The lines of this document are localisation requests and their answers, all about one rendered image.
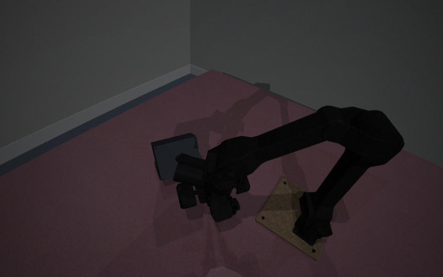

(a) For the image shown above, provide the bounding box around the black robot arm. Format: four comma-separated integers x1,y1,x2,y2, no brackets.
173,106,405,246

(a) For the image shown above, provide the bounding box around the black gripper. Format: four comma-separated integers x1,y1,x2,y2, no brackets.
176,177,250,209

